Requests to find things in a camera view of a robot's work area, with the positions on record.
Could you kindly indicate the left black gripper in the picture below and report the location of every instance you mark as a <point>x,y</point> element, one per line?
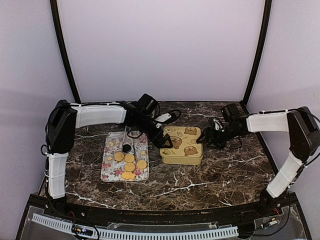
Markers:
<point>158,143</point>

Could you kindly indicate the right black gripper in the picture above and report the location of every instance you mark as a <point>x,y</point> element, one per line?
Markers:
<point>208,131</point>

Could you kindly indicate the gold cookie tin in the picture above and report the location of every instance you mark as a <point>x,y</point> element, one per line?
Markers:
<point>182,160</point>

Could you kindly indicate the bear printed tin lid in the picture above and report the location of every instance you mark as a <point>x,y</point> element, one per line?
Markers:
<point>184,140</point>

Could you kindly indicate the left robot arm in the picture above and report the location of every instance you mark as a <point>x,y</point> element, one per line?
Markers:
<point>66,117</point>

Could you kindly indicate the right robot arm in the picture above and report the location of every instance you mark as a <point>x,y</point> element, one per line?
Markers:
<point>299,123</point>

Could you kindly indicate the black sandwich cookie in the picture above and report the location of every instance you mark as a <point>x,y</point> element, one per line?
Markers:
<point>126,148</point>

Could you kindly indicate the floral cookie tray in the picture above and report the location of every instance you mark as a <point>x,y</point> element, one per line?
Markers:
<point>115,162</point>

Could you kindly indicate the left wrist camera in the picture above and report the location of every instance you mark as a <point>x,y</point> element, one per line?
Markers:
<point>163,118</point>

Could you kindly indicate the white slotted cable duct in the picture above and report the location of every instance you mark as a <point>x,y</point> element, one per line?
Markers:
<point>118,231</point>

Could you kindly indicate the right black frame post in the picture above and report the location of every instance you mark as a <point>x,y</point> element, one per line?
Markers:
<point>258,52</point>

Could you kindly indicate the black frame post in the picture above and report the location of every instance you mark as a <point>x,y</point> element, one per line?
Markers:
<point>258,52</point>
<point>63,50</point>

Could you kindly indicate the left black frame post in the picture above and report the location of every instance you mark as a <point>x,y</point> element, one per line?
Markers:
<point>63,50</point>

